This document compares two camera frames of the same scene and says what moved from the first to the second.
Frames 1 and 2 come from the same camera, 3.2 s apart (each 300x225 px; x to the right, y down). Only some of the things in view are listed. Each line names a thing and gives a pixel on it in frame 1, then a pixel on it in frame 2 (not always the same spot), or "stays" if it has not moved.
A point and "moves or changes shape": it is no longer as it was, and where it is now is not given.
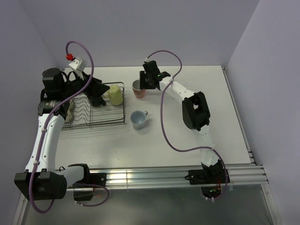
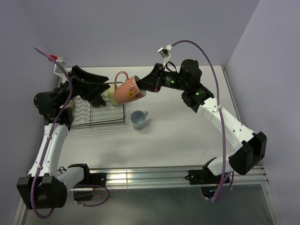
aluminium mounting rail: (134, 177) stays
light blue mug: (138, 118) stays
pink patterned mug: (138, 93) moves or changes shape
